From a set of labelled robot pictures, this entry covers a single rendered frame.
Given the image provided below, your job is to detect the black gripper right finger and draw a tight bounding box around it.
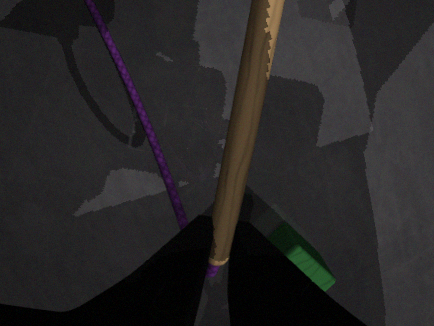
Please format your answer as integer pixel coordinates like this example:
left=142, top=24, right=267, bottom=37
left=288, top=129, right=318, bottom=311
left=228, top=220, right=367, bottom=326

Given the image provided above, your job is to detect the wooden stick with purple cord end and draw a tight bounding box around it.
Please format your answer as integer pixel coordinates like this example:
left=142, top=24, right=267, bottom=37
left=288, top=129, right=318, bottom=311
left=83, top=0, right=285, bottom=277

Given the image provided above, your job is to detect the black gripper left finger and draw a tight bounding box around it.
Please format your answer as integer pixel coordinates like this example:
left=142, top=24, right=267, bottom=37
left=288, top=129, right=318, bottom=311
left=0, top=215, right=213, bottom=326

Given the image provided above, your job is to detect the green block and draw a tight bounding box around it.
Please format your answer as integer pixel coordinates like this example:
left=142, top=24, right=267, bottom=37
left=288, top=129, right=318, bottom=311
left=268, top=223, right=335, bottom=292

